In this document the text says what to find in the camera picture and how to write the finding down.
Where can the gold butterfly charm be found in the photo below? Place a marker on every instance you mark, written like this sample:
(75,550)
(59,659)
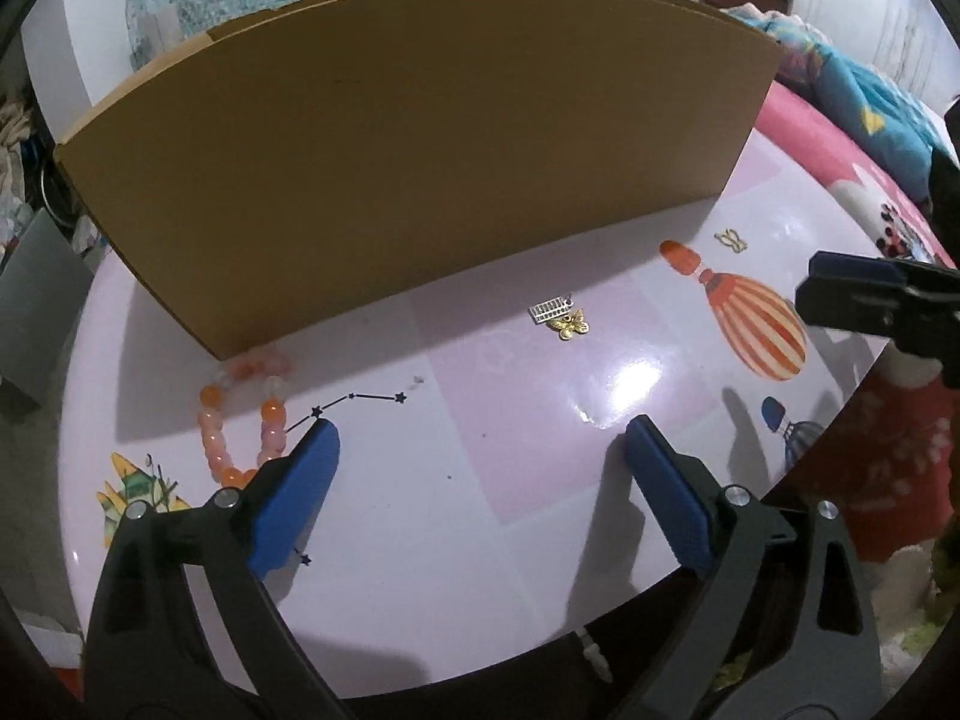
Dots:
(569,325)

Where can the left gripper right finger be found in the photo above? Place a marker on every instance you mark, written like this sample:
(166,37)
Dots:
(781,625)

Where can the grey storage box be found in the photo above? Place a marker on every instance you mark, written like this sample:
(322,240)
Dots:
(44,286)

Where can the pink floral blanket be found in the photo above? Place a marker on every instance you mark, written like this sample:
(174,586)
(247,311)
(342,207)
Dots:
(867,193)

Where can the silver rectangular hair clip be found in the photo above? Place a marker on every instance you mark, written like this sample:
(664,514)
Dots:
(551,309)

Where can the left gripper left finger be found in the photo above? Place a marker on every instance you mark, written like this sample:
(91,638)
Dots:
(146,653)

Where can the blue patterned blanket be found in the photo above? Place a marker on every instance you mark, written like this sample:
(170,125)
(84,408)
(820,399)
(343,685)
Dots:
(887,123)

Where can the pile of clothes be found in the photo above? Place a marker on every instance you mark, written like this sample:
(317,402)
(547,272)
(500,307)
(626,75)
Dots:
(25,148)

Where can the brown cardboard box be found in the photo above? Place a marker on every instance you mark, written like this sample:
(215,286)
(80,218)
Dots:
(292,165)

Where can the gold bow charm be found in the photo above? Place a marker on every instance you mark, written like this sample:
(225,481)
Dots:
(731,239)

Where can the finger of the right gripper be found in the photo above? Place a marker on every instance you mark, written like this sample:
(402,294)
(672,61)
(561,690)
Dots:
(891,272)
(920,323)

